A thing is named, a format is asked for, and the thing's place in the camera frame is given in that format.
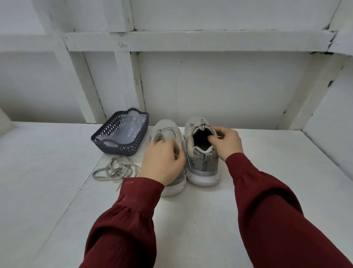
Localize person's left hand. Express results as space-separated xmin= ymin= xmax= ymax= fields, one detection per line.
xmin=138 ymin=137 xmax=186 ymax=187

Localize person's right hand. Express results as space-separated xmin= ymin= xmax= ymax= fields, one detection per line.
xmin=208 ymin=126 xmax=245 ymax=162

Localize grey shoelace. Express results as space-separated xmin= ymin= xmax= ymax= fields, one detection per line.
xmin=190 ymin=121 xmax=220 ymax=138
xmin=92 ymin=156 xmax=141 ymax=191

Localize grey mesh shoe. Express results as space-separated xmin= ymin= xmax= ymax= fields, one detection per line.
xmin=150 ymin=119 xmax=187 ymax=197
xmin=183 ymin=115 xmax=221 ymax=187

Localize clear plastic bag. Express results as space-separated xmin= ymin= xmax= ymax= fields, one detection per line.
xmin=107 ymin=113 xmax=147 ymax=145

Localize person's left forearm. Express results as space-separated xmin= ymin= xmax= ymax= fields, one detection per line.
xmin=80 ymin=177 xmax=165 ymax=268

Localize person's right forearm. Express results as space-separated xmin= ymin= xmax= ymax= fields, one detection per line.
xmin=225 ymin=152 xmax=353 ymax=268

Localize dark plastic lattice basket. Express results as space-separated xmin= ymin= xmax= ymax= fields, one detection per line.
xmin=90 ymin=107 xmax=150 ymax=156

